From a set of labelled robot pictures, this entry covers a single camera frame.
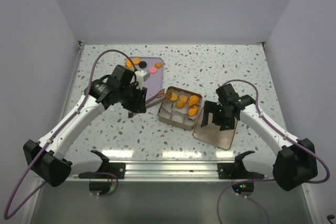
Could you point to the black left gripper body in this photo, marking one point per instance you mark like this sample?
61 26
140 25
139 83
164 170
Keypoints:
133 97

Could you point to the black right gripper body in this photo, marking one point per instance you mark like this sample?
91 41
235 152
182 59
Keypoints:
221 117

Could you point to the orange animal shaped cookie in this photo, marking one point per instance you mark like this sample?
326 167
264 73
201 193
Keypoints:
194 108

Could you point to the orange round cookie large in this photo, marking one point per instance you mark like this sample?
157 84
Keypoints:
193 100

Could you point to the orange ridged cookie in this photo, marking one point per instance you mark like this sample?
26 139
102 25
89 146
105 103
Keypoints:
192 113

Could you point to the gold cookie tin lid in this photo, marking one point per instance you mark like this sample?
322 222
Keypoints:
211 134

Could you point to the metal tongs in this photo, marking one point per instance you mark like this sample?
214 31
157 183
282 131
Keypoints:
159 97

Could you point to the orange flower cookie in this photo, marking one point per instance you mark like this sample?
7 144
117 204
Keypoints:
183 99
167 95

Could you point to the gold cookie tin base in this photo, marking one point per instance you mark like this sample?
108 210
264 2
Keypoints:
169 114

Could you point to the brown round cookie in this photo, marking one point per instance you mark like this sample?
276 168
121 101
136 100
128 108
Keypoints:
180 104

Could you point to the pink round cookie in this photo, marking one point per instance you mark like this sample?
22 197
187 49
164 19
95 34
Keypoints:
153 70

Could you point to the orange round biscuit cookie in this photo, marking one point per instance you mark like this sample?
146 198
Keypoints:
173 97

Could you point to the brown flower cookie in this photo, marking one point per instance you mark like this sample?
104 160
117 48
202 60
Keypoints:
158 65

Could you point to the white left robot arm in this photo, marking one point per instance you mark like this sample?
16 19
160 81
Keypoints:
46 157

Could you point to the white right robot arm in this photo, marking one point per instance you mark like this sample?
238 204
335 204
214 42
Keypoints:
295 161

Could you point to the black round cookie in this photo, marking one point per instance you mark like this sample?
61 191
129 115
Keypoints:
142 64

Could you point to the orange star cookie top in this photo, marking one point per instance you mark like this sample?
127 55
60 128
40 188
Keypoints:
128 63

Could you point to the lilac plastic tray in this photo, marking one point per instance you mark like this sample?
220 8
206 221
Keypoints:
155 82

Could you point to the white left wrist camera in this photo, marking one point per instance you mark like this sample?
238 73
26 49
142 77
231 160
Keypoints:
142 75

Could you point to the aluminium mounting rail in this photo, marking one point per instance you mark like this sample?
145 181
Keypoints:
167 171

